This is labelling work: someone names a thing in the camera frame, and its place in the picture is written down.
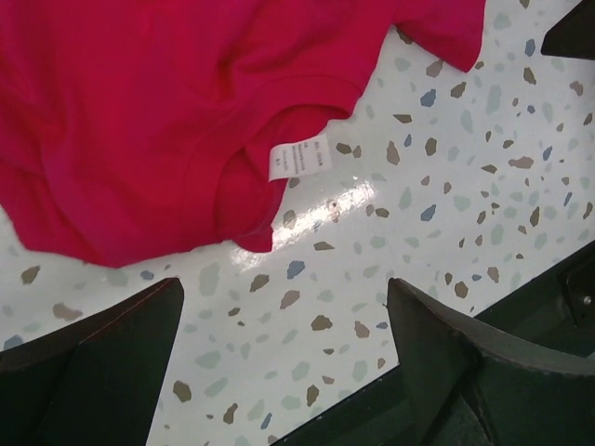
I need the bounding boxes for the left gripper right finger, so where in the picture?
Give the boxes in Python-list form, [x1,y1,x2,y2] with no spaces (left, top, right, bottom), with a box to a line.
[282,279,594,445]

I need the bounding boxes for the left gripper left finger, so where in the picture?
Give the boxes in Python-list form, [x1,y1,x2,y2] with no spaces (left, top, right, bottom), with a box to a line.
[1,278,184,445]

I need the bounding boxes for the pink t shirt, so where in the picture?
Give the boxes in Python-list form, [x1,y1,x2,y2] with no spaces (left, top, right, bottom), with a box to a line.
[1,1,485,268]

